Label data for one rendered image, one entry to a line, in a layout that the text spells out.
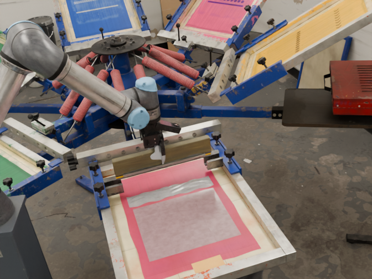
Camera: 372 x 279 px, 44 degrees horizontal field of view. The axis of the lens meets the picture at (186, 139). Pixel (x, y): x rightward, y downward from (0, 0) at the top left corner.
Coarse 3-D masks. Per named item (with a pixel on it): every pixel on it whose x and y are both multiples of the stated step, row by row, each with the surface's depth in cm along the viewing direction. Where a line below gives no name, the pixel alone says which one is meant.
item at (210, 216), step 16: (176, 176) 198; (192, 176) 197; (192, 192) 187; (208, 192) 186; (224, 192) 185; (192, 208) 179; (208, 208) 178; (224, 208) 177; (192, 224) 171; (208, 224) 170; (224, 224) 169; (240, 224) 168; (208, 240) 163; (224, 240) 162; (240, 240) 161; (208, 256) 156; (224, 256) 155
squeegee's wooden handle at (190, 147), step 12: (168, 144) 185; (180, 144) 184; (192, 144) 185; (204, 144) 187; (132, 156) 181; (144, 156) 182; (168, 156) 185; (180, 156) 187; (120, 168) 181; (132, 168) 183
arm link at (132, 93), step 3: (132, 87) 168; (123, 90) 166; (126, 90) 166; (129, 90) 166; (132, 90) 166; (135, 90) 166; (123, 93) 164; (126, 93) 164; (129, 93) 165; (132, 93) 165; (135, 93) 165; (129, 96) 162; (132, 96) 165; (135, 96) 165; (138, 96) 165; (135, 99) 165; (138, 99) 166; (138, 102) 166; (111, 114) 166
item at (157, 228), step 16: (144, 176) 200; (160, 176) 199; (128, 192) 192; (128, 208) 183; (144, 208) 182; (160, 208) 181; (176, 208) 180; (128, 224) 175; (144, 224) 174; (160, 224) 173; (176, 224) 172; (144, 240) 166; (160, 240) 165; (176, 240) 164; (192, 240) 164; (144, 256) 159; (160, 256) 159; (176, 256) 158; (192, 256) 157; (144, 272) 153; (160, 272) 152; (176, 272) 152
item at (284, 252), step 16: (240, 176) 187; (240, 192) 182; (256, 208) 170; (112, 224) 170; (272, 224) 161; (112, 240) 163; (272, 240) 158; (112, 256) 156; (256, 256) 149; (272, 256) 149; (288, 256) 149; (208, 272) 146; (224, 272) 145; (240, 272) 146
